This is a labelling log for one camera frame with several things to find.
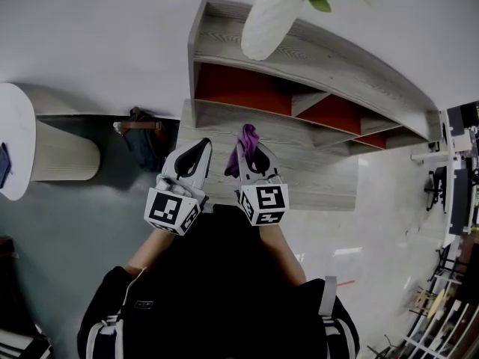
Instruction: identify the purple cleaning cloth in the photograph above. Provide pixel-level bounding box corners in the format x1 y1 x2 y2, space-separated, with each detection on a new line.
224 123 260 179

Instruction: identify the person's right forearm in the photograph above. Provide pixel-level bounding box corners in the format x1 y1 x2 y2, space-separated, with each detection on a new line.
260 222 308 287

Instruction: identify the dark backpack with brown straps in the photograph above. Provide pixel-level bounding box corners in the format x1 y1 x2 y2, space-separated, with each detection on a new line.
119 105 180 174

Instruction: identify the dark brown cabinet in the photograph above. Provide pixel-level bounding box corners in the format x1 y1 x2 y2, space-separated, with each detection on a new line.
0 236 19 328

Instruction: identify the white ribbed vase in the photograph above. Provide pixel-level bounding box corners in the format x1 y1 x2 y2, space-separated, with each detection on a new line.
240 0 305 61

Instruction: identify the person's left forearm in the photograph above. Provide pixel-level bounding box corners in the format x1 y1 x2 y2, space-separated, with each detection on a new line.
125 230 177 276

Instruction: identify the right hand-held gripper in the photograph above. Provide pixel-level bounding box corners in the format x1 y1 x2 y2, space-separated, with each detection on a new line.
234 140 290 227

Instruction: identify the person's black jacket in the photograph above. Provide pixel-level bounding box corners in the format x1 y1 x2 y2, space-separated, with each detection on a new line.
76 203 360 359

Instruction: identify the round wooden stool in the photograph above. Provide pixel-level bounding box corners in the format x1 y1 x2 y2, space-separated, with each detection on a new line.
411 288 448 318

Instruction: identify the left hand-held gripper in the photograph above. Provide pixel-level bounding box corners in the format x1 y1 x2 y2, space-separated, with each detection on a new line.
144 138 213 236

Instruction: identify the grey shoulder strap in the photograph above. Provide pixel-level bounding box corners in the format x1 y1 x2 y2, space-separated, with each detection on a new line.
317 274 338 317

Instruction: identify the thin white cable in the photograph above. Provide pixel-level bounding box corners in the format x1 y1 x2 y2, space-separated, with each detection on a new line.
121 266 149 306

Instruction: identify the grey wooden desk with shelves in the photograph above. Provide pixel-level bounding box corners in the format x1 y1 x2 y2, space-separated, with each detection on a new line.
188 0 443 157

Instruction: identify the long white office desk row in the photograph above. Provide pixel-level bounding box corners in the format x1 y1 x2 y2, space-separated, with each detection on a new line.
411 102 479 247

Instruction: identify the white curved pedestal table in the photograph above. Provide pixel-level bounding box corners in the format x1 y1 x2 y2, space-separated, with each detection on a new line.
0 82 102 202

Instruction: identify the black office chair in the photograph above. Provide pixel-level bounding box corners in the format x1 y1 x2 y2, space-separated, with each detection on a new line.
424 165 449 213

